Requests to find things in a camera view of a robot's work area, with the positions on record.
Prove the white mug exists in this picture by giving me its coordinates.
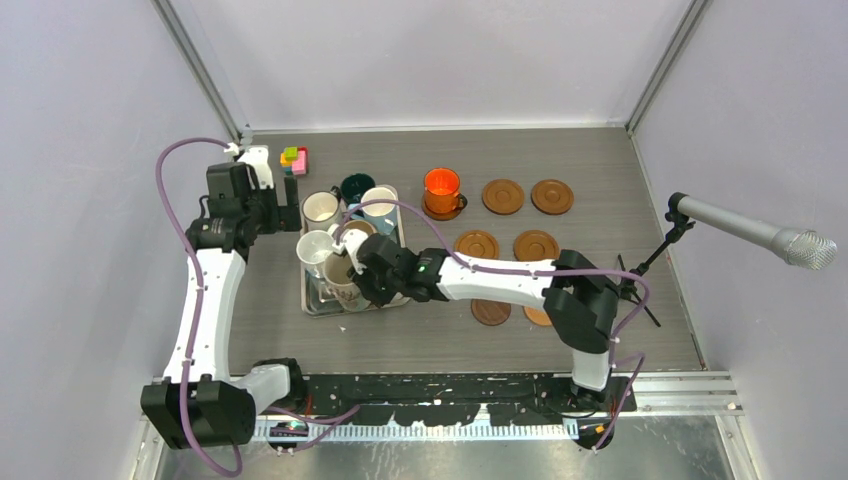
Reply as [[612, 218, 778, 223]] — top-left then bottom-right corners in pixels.
[[301, 191, 344, 231]]

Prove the small white cup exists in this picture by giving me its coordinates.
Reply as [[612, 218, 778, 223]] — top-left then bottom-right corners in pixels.
[[296, 230, 334, 279]]

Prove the beige tall mug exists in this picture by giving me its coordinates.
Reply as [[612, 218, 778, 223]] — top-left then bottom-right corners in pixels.
[[322, 254, 370, 312]]

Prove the light blue mug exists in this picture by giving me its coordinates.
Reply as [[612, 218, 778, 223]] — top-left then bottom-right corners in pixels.
[[353, 185, 398, 235]]

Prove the cream mug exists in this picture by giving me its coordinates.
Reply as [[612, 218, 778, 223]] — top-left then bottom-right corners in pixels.
[[341, 219, 377, 237]]

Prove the ringed wooden coaster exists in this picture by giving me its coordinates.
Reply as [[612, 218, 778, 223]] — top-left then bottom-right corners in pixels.
[[513, 230, 560, 261], [454, 230, 500, 259], [421, 200, 462, 221], [531, 179, 575, 215], [482, 179, 525, 215]]

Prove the orange translucent cup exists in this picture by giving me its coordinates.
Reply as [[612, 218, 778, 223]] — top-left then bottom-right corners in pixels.
[[424, 167, 468, 213]]

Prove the dark walnut coaster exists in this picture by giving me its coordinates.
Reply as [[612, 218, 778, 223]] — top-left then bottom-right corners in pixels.
[[471, 299, 512, 326]]

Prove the light wooden coaster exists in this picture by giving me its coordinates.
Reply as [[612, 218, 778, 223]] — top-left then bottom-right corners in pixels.
[[523, 307, 552, 327]]

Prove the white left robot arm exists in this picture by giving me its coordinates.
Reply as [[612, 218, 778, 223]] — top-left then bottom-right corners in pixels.
[[140, 161, 307, 450]]

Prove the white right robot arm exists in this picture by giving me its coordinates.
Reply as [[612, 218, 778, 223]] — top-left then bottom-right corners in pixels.
[[334, 232, 619, 411]]

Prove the metal tray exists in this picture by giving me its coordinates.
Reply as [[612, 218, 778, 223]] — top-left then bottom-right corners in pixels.
[[300, 184, 410, 317]]

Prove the colourful block puzzle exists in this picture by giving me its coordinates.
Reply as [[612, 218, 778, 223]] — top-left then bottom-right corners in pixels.
[[280, 146, 309, 176]]

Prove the dark green mug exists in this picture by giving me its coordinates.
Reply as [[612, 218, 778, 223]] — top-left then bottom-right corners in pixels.
[[339, 173, 376, 205]]

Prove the black microphone tripod stand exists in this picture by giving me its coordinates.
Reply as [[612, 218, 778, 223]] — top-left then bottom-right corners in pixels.
[[612, 210, 697, 329]]

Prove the grey microphone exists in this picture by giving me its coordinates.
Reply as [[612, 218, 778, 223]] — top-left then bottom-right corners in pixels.
[[668, 192, 838, 271]]

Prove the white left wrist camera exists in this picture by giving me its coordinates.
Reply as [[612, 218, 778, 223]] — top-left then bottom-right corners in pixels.
[[224, 143, 275, 190]]

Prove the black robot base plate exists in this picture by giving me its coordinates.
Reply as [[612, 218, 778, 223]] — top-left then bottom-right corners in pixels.
[[272, 373, 637, 427]]

